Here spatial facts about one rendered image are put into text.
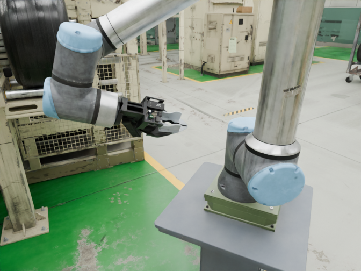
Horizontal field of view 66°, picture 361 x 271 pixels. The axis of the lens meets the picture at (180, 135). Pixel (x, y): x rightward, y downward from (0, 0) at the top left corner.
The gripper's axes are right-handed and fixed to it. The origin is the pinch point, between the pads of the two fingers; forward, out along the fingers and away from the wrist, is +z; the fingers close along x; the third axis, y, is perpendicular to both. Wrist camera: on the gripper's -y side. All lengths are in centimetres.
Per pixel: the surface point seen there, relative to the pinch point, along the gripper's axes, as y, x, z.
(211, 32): -329, 355, 220
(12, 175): -117, 0, -52
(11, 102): -83, 31, -56
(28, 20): -50, 57, -51
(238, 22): -294, 370, 263
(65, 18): -50, 64, -38
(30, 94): -80, 36, -48
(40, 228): -140, -29, -32
